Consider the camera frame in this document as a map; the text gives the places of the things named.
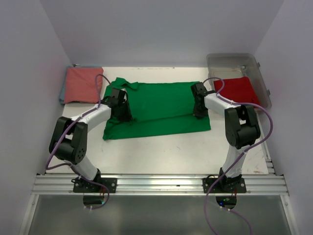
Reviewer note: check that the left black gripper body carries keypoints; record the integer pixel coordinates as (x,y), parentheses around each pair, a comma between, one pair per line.
(124,113)

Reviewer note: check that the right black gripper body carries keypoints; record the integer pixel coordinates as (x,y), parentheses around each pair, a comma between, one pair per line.
(200,111)

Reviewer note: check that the green polo shirt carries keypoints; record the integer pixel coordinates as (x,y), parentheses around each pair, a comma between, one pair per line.
(157,109)

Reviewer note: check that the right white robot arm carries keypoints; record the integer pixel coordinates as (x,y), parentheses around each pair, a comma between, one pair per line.
(241,131)

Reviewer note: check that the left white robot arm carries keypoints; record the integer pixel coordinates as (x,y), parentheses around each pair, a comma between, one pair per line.
(68,144)

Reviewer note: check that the red folded shirt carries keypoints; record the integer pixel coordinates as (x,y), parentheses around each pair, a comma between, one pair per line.
(239,90)

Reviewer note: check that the clear plastic bin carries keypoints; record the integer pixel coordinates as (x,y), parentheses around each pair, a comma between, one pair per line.
(237,65)

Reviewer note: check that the aluminium mounting rail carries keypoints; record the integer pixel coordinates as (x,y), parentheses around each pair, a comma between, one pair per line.
(161,184)

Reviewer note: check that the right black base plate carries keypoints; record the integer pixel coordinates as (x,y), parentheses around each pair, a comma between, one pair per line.
(225,185)

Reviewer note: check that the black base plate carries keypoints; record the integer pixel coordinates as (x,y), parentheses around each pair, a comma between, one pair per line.
(225,185)
(98,185)

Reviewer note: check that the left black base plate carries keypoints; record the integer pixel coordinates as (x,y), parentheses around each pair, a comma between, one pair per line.
(98,185)

